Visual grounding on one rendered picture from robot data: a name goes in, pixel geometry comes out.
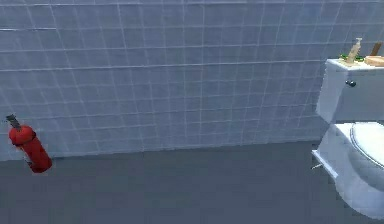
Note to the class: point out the white toilet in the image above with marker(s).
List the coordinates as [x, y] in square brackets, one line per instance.
[350, 133]

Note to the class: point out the green soap dish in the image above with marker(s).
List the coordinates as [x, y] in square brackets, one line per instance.
[345, 57]

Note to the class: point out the red fire extinguisher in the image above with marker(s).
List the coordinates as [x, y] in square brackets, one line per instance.
[31, 148]

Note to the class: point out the beige soap dispenser bottle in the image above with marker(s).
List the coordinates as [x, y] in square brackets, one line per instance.
[353, 51]

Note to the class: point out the tan soap bar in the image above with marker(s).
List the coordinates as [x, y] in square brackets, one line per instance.
[375, 60]

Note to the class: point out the brown stick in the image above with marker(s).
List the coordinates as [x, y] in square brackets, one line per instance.
[376, 48]

